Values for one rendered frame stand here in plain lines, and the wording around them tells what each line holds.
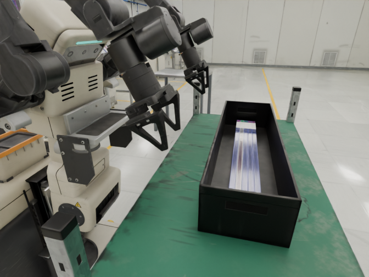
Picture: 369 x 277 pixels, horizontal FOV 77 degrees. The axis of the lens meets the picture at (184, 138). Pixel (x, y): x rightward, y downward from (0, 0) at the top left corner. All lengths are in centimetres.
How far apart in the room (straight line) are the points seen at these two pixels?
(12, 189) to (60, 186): 21
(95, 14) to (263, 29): 937
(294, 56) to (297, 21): 117
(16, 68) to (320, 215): 68
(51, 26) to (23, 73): 19
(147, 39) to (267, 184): 44
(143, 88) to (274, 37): 939
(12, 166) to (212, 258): 83
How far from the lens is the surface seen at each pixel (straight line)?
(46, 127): 84
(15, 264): 116
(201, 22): 84
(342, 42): 1021
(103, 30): 43
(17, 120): 66
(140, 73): 43
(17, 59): 54
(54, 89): 60
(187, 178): 64
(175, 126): 52
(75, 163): 76
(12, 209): 106
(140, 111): 44
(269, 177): 66
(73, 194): 88
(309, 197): 65
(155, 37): 41
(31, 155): 112
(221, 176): 63
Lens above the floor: 132
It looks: 25 degrees down
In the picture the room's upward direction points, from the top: straight up
